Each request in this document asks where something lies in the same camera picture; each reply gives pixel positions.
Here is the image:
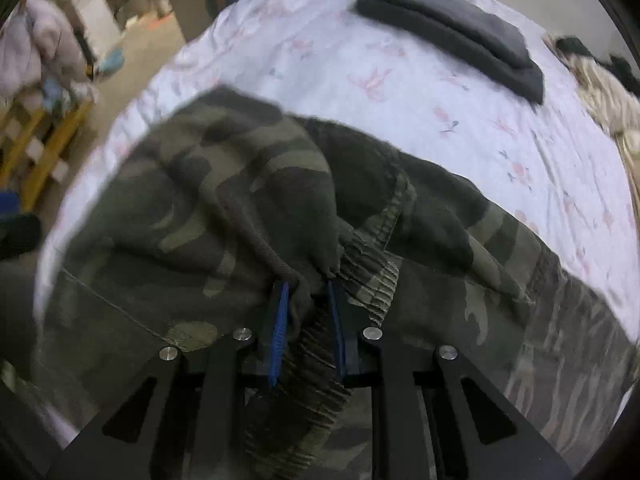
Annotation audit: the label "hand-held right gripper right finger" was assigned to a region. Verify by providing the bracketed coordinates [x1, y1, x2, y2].
[325, 279, 573, 480]

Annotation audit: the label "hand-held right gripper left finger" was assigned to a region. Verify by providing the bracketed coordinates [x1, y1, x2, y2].
[47, 280, 301, 480]

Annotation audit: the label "camouflage pants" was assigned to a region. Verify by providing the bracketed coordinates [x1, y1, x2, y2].
[32, 85, 640, 480]

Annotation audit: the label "large folded dark grey pants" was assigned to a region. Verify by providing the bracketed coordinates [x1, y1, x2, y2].
[354, 0, 545, 106]

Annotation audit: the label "small folded dark grey pants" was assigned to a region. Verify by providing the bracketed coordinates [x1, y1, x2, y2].
[367, 0, 531, 68]

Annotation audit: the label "yellow wooden rack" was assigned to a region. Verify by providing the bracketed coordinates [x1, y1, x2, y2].
[0, 95, 96, 211]

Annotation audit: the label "cream duvet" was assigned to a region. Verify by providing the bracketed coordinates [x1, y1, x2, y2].
[542, 35, 640, 201]

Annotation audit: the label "black garment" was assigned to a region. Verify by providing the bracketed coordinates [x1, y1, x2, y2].
[555, 36, 640, 96]

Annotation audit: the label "pink padded jacket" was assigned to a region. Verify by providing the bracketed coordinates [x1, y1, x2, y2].
[0, 0, 93, 103]

